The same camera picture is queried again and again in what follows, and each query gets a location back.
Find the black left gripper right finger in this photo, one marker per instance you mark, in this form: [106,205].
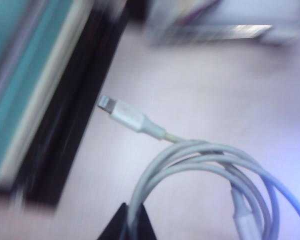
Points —
[145,227]

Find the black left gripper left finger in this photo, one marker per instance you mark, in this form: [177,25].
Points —
[117,225]

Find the thick black box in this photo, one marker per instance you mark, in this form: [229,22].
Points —
[95,82]

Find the thin black box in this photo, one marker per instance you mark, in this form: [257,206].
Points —
[72,82]

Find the teal book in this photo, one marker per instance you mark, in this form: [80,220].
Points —
[25,95]

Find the grey laptop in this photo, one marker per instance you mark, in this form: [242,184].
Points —
[215,35]

